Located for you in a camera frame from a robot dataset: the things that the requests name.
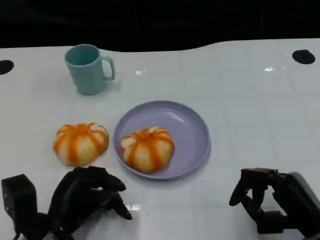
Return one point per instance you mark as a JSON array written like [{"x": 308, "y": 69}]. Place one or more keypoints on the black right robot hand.
[{"x": 297, "y": 200}]

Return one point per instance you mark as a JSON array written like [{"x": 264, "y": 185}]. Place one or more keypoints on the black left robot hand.
[{"x": 80, "y": 192}]

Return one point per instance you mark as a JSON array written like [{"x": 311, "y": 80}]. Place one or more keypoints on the orange and white bread roll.
[
  {"x": 147, "y": 150},
  {"x": 80, "y": 145}
]

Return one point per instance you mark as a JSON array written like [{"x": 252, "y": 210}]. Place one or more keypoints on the pale green mug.
[{"x": 86, "y": 75}]

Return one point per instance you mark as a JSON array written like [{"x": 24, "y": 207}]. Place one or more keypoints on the lilac plate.
[{"x": 190, "y": 130}]

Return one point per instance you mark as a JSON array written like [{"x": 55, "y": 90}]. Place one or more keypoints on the black table grommet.
[
  {"x": 5, "y": 67},
  {"x": 303, "y": 57}
]

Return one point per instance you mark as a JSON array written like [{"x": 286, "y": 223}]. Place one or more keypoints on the black backdrop curtain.
[{"x": 160, "y": 20}]

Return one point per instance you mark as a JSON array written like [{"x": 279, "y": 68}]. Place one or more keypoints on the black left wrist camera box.
[{"x": 18, "y": 197}]

